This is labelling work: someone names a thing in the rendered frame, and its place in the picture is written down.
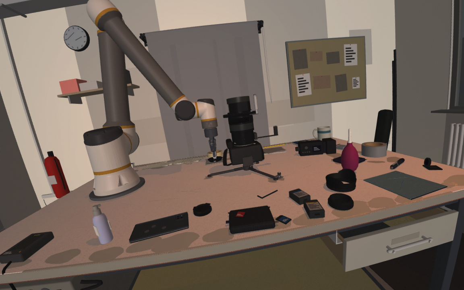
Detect cork notice board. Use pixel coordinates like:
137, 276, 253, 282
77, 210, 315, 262
285, 36, 367, 108

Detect black tabletop tripod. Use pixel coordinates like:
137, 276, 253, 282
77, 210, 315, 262
207, 155, 284, 180

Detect black telephoto zoom lens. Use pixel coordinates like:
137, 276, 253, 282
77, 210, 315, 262
223, 96, 256, 146

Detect black tablet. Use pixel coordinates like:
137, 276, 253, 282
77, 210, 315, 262
129, 212, 189, 244

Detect maroon air blower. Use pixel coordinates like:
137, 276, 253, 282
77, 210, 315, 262
341, 129, 360, 171

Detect grey roll backdrop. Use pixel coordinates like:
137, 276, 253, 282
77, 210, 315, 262
139, 20, 271, 162

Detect grey wall paper sheet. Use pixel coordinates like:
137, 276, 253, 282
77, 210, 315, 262
349, 29, 373, 65

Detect red box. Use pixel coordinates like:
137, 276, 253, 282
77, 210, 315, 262
59, 79, 87, 95

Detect small black mat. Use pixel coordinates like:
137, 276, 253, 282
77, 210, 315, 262
333, 156, 367, 164

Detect white mug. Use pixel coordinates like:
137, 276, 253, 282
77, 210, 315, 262
313, 126, 331, 141

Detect black boxy device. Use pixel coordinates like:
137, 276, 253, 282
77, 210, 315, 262
295, 138, 337, 157

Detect lavender pump bottle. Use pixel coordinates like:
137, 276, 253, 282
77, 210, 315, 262
92, 204, 114, 245

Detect black camera body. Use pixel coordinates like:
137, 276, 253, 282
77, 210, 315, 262
223, 138, 265, 166

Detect large black round cap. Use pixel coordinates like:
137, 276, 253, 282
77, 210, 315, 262
327, 193, 354, 211

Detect grey table drawer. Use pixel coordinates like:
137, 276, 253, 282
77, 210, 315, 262
336, 207, 459, 272

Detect black power pack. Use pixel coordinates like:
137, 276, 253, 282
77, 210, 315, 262
0, 231, 54, 264

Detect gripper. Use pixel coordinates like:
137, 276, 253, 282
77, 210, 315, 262
207, 137, 219, 160

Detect grey wall clock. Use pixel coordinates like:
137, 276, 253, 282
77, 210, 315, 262
63, 25, 91, 52

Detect black camera battery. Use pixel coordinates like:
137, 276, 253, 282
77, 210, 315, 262
303, 199, 325, 219
288, 188, 311, 205

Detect grey round base plate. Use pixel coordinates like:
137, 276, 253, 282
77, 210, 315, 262
89, 177, 145, 201

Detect black upright pole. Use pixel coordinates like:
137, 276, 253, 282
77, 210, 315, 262
392, 49, 397, 153

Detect black lens hood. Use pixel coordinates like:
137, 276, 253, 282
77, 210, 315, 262
325, 169, 357, 192

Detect white backdrop pull cord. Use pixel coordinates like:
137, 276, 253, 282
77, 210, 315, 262
261, 31, 273, 104

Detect wooden wall shelf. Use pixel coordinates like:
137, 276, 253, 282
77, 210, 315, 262
58, 79, 140, 104

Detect grey metal ruler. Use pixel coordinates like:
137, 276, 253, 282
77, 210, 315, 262
135, 158, 209, 170

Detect red fire extinguisher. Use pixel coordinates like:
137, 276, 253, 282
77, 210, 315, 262
42, 151, 70, 199

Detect black case red label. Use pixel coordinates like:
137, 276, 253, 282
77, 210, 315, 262
227, 205, 276, 234

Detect grey tape roll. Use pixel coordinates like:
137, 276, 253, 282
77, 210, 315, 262
361, 141, 388, 158

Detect black cylinder case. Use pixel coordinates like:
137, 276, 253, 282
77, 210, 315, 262
374, 109, 394, 144

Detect small black clip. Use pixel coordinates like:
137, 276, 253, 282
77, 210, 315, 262
423, 157, 443, 171

